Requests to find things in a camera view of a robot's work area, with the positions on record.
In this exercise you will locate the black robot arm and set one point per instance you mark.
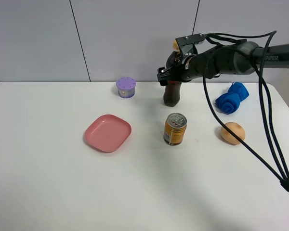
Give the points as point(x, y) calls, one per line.
point(229, 60)

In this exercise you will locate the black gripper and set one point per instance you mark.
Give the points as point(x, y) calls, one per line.
point(174, 71)

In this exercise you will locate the pink square plate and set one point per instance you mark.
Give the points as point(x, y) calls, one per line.
point(107, 133)

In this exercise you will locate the yellow drink can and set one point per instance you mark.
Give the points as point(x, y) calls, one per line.
point(175, 126)

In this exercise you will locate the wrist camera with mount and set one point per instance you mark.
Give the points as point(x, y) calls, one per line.
point(187, 45)

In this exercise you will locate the blue rolled towel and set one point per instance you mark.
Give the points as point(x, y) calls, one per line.
point(229, 102)

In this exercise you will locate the purple lidded jar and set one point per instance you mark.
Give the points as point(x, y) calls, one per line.
point(126, 87)

